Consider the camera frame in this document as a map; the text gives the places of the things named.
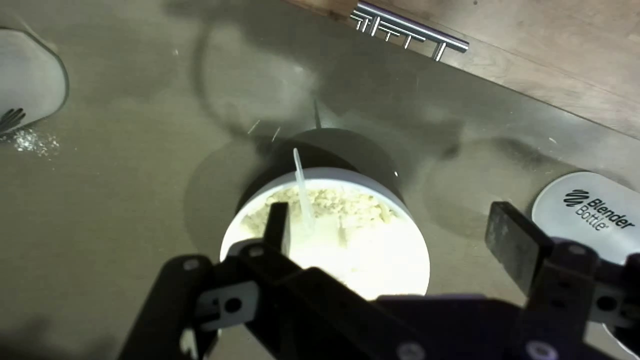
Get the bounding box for clear open shaker cup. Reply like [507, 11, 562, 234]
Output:
[531, 170, 640, 267]

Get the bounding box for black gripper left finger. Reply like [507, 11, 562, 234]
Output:
[119, 199, 428, 360]

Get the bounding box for shaker bottle with black lid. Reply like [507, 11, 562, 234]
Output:
[0, 25, 72, 139]

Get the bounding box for white bowl with powder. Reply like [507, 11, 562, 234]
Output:
[219, 166, 434, 301]

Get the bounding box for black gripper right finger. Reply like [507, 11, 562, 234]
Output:
[485, 199, 640, 360]

